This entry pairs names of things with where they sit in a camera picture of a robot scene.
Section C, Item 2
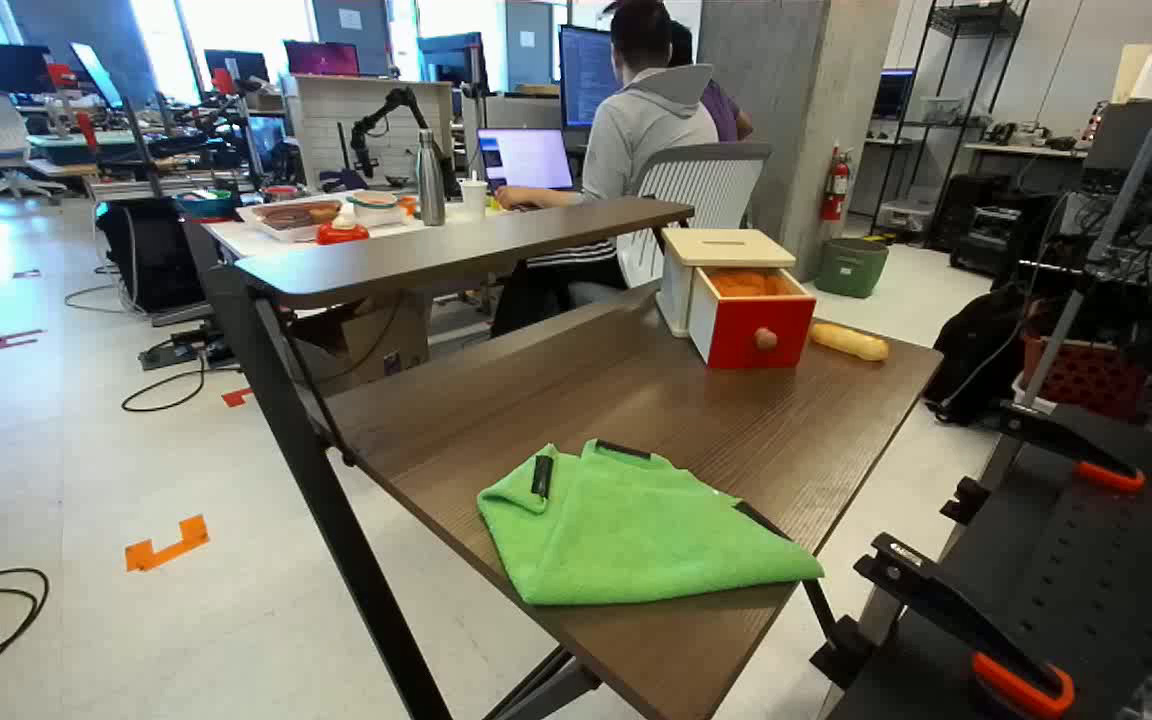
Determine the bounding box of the orange floor tape marker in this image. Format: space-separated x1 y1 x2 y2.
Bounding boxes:
118 513 215 579

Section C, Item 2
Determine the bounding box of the silver metal pole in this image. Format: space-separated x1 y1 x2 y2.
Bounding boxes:
1012 0 1152 413

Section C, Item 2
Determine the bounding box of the red fire extinguisher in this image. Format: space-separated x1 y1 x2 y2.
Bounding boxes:
814 145 860 226

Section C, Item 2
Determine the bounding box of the black clamp with orange handle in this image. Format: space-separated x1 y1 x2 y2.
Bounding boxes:
996 397 1152 501
850 529 1078 720

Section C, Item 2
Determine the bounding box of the green microfiber cloth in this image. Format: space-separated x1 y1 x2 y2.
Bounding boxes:
470 435 826 610

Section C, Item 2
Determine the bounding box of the black backpack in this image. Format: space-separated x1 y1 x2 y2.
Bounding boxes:
918 280 1036 432

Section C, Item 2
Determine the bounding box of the yellow toy bread loaf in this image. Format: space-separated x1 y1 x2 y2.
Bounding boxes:
806 315 896 367

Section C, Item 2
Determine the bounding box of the open laptop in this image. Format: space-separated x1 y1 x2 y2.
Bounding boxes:
470 122 581 197

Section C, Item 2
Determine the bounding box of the green plastic bin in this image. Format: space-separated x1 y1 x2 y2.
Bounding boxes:
806 226 896 305

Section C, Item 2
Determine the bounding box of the cardboard box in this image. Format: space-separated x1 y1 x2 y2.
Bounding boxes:
283 292 434 400

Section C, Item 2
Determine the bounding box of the red plastic crate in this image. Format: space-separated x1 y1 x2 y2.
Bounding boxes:
1019 327 1149 423

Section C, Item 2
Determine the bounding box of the metal water bottle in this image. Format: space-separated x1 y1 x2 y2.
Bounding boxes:
415 122 450 233

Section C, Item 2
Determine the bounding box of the small orange object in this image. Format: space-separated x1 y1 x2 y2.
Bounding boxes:
312 214 377 249

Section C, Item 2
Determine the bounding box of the computer monitor with blue screen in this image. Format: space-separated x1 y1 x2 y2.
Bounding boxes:
556 20 628 139

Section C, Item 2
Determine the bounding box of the seated person in grey hoodie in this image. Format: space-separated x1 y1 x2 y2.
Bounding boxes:
485 0 756 338

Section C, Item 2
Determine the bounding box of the red drawer with wooden knob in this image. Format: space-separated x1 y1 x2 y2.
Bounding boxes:
683 264 819 375

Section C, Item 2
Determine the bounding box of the black metal desk frame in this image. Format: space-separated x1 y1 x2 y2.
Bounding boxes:
182 214 608 720

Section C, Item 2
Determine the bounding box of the black metal shelf rack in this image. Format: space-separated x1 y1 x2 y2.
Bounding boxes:
872 0 1036 233

